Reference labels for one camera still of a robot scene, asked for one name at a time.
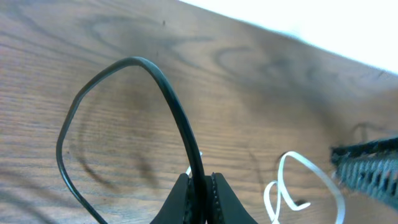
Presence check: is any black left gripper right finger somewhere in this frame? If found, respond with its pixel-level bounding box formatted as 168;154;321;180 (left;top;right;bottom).
210;173;257;224

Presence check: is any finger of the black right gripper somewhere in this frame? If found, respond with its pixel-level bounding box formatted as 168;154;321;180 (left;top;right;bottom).
330;138;397;208

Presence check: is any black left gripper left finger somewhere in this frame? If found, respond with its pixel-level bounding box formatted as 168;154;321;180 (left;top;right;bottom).
150;173;189;224

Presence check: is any black cable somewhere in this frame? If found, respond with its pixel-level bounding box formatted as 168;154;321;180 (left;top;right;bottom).
55;56;208;224

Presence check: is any white ribbon cable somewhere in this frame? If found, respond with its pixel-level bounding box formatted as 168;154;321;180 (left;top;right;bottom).
185;151;346;224

